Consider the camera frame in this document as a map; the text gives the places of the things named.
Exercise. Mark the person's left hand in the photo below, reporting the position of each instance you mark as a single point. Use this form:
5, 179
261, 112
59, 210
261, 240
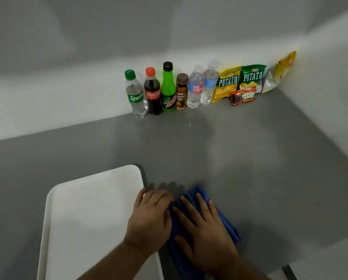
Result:
146, 224

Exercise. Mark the person's right hand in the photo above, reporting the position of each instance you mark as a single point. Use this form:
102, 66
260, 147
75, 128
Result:
207, 242

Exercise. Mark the person's right little finger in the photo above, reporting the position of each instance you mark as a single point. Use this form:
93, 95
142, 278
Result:
214, 210

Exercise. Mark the person's left middle finger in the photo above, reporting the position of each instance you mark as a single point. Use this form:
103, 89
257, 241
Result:
161, 198

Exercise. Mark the person's right thumb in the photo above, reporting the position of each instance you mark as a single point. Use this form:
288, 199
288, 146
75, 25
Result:
183, 244

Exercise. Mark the person's left little finger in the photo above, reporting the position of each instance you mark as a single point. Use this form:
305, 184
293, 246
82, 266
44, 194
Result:
140, 197

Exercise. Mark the person's left thumb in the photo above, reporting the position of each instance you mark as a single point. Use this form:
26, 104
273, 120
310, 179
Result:
168, 221

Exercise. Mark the person's right middle finger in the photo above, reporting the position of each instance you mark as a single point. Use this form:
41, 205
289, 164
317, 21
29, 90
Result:
190, 208

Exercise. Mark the blue cloth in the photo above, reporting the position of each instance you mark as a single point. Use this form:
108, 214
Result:
226, 227

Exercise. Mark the person's right forearm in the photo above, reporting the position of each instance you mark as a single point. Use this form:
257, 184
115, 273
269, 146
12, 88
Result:
239, 269

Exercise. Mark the person's left forearm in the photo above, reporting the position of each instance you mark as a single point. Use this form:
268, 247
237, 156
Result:
118, 265

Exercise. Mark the white plastic tray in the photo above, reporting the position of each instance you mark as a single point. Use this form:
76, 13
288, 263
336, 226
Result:
89, 218

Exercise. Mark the clear soda bottle green cap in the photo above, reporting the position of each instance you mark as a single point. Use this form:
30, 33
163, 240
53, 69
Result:
135, 96

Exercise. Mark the dark cola bottle red cap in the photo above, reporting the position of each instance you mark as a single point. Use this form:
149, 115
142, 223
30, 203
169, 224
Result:
153, 93

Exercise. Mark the brown coffee drink bottle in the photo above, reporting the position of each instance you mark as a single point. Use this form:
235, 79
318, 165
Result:
181, 93

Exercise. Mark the green soda bottle black cap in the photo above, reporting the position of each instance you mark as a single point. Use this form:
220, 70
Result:
168, 88

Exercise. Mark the water bottle pink label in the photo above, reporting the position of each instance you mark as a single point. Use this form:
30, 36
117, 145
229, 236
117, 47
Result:
195, 87

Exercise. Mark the red snack bar packet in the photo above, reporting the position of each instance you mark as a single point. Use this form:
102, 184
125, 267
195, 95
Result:
243, 96

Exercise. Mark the water bottle blue label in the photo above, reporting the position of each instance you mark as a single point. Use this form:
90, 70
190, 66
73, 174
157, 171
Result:
210, 83

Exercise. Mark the yellow potato chip bag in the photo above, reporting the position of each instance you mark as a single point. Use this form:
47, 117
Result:
226, 84

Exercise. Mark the green potato chip bag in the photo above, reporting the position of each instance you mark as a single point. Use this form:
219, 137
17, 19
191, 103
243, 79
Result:
252, 77

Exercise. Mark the yellow and white snack bag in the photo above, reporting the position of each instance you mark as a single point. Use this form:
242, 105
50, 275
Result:
280, 71

